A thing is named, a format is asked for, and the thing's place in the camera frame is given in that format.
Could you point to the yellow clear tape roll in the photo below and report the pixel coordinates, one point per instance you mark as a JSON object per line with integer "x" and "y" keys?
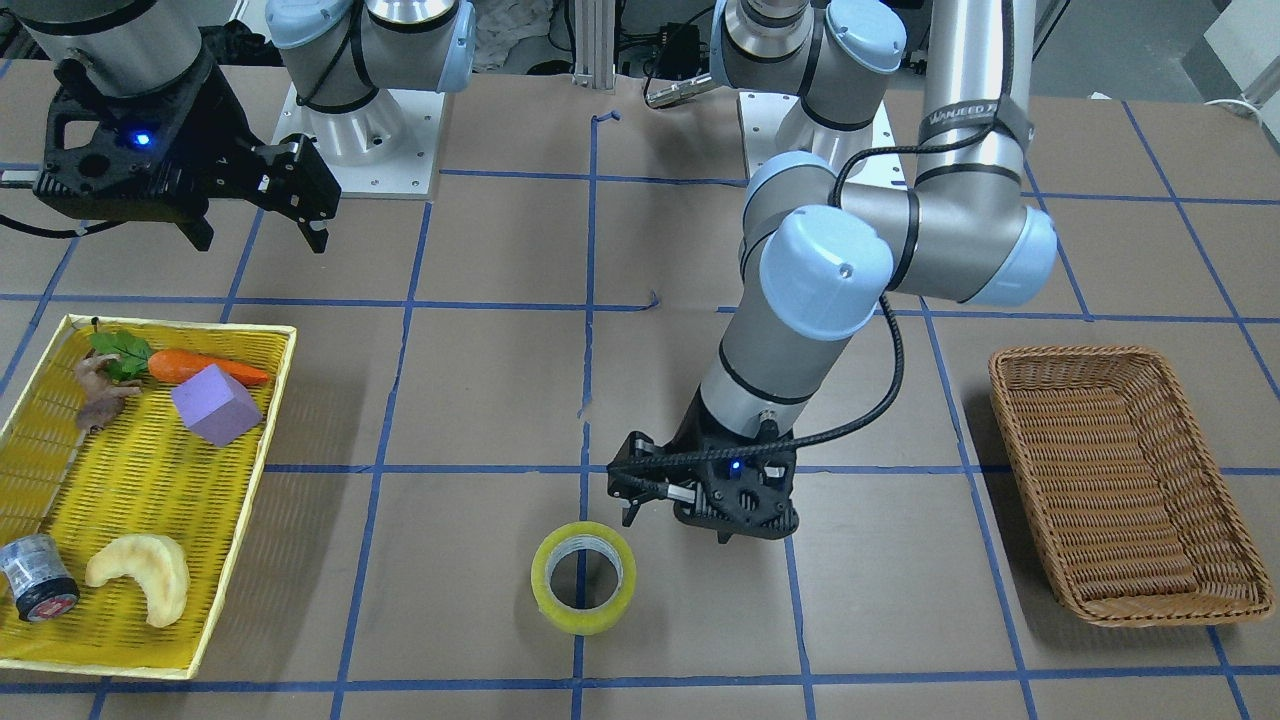
{"x": 575, "y": 537}

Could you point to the purple foam cube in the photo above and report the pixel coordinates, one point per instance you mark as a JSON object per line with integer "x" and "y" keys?
{"x": 216, "y": 406}

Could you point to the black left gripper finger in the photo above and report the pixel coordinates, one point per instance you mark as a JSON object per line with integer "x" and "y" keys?
{"x": 640, "y": 473}

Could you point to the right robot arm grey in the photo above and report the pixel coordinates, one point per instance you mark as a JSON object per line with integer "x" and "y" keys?
{"x": 339, "y": 54}

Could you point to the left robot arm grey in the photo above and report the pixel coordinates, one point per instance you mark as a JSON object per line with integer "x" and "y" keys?
{"x": 823, "y": 242}

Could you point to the yellow woven tray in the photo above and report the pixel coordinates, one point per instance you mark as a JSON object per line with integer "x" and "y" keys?
{"x": 145, "y": 473}

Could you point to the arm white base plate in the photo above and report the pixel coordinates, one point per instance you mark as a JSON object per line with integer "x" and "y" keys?
{"x": 390, "y": 175}
{"x": 755, "y": 130}

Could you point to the brown toy animal figure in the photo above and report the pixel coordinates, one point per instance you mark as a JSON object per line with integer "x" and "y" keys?
{"x": 103, "y": 399}

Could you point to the brown wicker basket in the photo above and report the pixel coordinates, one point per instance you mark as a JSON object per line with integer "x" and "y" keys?
{"x": 1133, "y": 523}

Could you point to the pale croissant toy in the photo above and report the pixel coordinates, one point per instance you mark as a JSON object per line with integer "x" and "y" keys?
{"x": 157, "y": 564}

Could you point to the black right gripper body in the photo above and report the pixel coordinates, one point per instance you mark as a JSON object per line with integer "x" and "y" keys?
{"x": 222, "y": 138}

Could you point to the orange toy carrot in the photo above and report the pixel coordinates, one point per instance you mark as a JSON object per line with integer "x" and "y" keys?
{"x": 134, "y": 357}

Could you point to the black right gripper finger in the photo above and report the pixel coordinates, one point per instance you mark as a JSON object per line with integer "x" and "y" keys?
{"x": 292, "y": 179}

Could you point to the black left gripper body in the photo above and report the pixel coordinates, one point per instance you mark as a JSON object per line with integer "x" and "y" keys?
{"x": 692, "y": 437}

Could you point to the aluminium frame post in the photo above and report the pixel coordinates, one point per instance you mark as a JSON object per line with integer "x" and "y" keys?
{"x": 594, "y": 42}

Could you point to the small silver can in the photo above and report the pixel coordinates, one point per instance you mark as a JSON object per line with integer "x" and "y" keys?
{"x": 41, "y": 584}

